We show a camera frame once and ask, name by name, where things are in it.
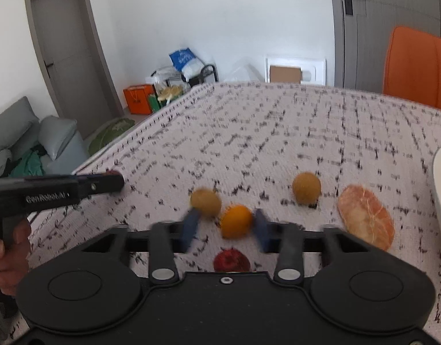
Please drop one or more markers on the orange paper bag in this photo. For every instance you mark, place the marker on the orange paper bag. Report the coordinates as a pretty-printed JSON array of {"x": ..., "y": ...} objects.
[{"x": 138, "y": 99}]

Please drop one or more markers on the small orange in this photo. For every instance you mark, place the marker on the small orange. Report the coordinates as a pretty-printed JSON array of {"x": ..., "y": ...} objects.
[{"x": 236, "y": 221}]

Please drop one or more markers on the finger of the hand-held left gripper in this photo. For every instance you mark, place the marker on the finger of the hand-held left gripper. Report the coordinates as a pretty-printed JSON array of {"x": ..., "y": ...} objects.
[{"x": 102, "y": 185}]

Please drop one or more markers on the brown grey door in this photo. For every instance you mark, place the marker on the brown grey door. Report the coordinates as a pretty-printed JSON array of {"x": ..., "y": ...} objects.
[{"x": 69, "y": 50}]

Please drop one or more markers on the dark red plum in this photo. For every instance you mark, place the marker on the dark red plum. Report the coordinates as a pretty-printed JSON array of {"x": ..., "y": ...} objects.
[
  {"x": 112, "y": 173},
  {"x": 231, "y": 260}
]

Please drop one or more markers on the brown cardboard sheet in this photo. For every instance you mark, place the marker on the brown cardboard sheet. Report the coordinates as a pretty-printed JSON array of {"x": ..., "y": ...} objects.
[{"x": 285, "y": 74}]

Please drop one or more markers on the blue and white bag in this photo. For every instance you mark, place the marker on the blue and white bag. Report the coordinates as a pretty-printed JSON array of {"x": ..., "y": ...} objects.
[{"x": 186, "y": 61}]

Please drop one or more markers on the green rug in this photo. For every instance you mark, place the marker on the green rug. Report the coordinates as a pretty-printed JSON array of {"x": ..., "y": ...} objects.
[{"x": 111, "y": 134}]

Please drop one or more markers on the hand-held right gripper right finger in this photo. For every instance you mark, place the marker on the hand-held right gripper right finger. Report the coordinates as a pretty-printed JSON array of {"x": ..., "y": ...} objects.
[{"x": 262, "y": 230}]

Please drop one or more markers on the person's left hand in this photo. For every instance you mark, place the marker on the person's left hand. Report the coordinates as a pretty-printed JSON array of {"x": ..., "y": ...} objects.
[{"x": 15, "y": 255}]

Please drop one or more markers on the black shoe rack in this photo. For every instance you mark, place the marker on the black shoe rack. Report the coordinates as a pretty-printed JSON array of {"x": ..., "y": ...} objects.
[{"x": 208, "y": 73}]

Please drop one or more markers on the white foam board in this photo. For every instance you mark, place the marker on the white foam board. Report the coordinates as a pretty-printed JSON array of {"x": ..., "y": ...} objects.
[{"x": 296, "y": 61}]

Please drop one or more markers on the brown kiwi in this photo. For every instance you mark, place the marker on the brown kiwi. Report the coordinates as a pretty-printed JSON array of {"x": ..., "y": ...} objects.
[
  {"x": 205, "y": 201},
  {"x": 306, "y": 187}
]

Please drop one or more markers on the grey sofa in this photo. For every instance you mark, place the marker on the grey sofa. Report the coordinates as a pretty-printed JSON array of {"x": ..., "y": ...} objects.
[{"x": 58, "y": 140}]

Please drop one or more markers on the green cloth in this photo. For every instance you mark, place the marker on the green cloth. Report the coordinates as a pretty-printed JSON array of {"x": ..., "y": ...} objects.
[{"x": 28, "y": 163}]

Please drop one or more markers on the orange chair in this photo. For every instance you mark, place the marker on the orange chair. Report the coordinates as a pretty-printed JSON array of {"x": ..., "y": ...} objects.
[{"x": 418, "y": 68}]

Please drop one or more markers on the clear plastic bag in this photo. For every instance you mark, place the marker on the clear plastic bag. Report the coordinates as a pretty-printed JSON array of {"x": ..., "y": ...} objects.
[{"x": 244, "y": 72}]

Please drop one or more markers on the round peeled pomelo piece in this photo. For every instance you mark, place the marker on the round peeled pomelo piece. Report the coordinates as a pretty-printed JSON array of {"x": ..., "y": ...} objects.
[{"x": 366, "y": 217}]

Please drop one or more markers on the black patterned white tablecloth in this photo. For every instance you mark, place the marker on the black patterned white tablecloth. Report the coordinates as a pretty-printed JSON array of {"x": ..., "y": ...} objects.
[{"x": 278, "y": 133}]

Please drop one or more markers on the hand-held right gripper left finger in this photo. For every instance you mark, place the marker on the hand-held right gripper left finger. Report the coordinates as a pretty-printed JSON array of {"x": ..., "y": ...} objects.
[{"x": 190, "y": 228}]

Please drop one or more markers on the green box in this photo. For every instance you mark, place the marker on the green box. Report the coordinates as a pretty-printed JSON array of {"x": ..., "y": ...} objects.
[{"x": 154, "y": 102}]

